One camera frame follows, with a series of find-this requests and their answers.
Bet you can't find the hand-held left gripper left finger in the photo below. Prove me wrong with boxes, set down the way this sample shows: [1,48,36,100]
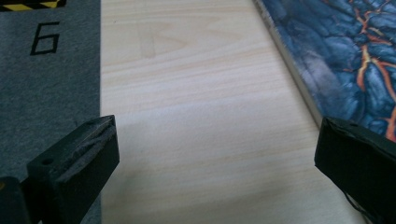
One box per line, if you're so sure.
[26,114,120,224]

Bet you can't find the magazine with blue lava cover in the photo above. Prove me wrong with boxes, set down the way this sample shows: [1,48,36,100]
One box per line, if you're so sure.
[253,0,396,144]

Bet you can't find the black stand with striped base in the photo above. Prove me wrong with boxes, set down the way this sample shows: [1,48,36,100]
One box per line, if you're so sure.
[0,0,67,12]

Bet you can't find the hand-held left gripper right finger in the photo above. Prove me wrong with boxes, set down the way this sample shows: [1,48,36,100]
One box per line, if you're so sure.
[313,116,396,224]

